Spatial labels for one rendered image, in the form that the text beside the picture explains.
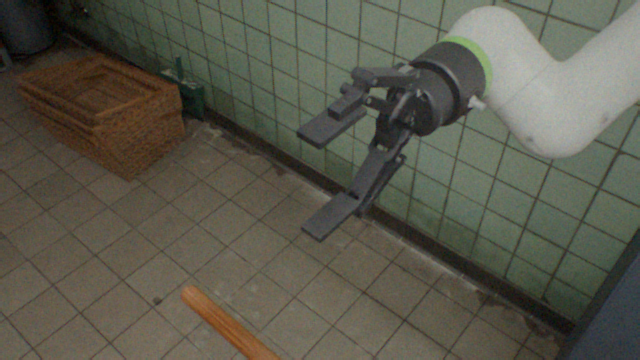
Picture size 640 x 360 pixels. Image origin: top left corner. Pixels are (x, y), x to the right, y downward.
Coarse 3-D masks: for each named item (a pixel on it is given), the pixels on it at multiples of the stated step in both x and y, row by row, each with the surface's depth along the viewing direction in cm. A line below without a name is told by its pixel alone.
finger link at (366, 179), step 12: (408, 132) 62; (372, 144) 63; (396, 144) 62; (372, 156) 63; (384, 156) 62; (396, 156) 63; (360, 168) 63; (372, 168) 63; (384, 168) 63; (360, 180) 63; (372, 180) 62; (348, 192) 63; (360, 192) 63; (360, 204) 62
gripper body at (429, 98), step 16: (432, 80) 62; (416, 96) 60; (432, 96) 60; (448, 96) 62; (416, 112) 62; (432, 112) 61; (448, 112) 63; (384, 128) 60; (400, 128) 61; (416, 128) 64; (432, 128) 63; (384, 144) 61
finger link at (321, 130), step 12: (360, 108) 52; (312, 120) 51; (324, 120) 51; (336, 120) 51; (348, 120) 51; (300, 132) 49; (312, 132) 49; (324, 132) 49; (336, 132) 50; (312, 144) 49; (324, 144) 49
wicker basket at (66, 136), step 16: (32, 112) 263; (48, 128) 274; (64, 128) 251; (64, 144) 283; (80, 144) 260; (160, 144) 272; (176, 144) 282; (96, 160) 269; (112, 160) 248; (144, 160) 267; (128, 176) 262
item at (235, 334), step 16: (192, 288) 83; (192, 304) 81; (208, 304) 81; (208, 320) 80; (224, 320) 79; (224, 336) 78; (240, 336) 77; (240, 352) 77; (256, 352) 75; (272, 352) 75
